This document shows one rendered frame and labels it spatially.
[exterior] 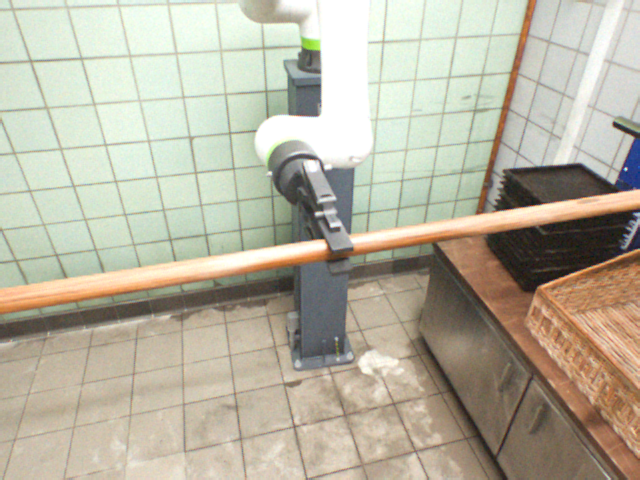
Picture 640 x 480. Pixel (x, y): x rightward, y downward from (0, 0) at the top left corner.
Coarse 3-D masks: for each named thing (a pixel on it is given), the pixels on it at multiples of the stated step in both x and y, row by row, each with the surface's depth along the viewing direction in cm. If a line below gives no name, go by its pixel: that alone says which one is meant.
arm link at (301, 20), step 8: (296, 0) 118; (304, 0) 118; (312, 0) 118; (296, 8) 119; (304, 8) 119; (312, 8) 119; (296, 16) 121; (304, 16) 121; (312, 16) 121; (304, 24) 124; (312, 24) 122; (304, 32) 125; (312, 32) 123; (304, 40) 126; (312, 40) 124; (312, 48) 126
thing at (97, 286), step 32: (416, 224) 64; (448, 224) 64; (480, 224) 65; (512, 224) 66; (224, 256) 58; (256, 256) 58; (288, 256) 59; (320, 256) 60; (32, 288) 53; (64, 288) 54; (96, 288) 54; (128, 288) 55
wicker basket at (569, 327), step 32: (544, 288) 124; (576, 288) 129; (608, 288) 133; (544, 320) 134; (576, 320) 134; (608, 320) 134; (576, 352) 114; (608, 352) 124; (576, 384) 115; (608, 384) 105; (608, 416) 107
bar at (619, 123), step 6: (618, 120) 107; (624, 120) 106; (630, 120) 105; (618, 126) 107; (624, 126) 106; (630, 126) 104; (636, 126) 103; (624, 132) 106; (630, 132) 104; (636, 132) 103
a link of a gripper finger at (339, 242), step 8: (320, 224) 63; (328, 232) 61; (336, 232) 61; (344, 232) 61; (328, 240) 59; (336, 240) 59; (344, 240) 59; (336, 248) 58; (344, 248) 58; (352, 248) 59
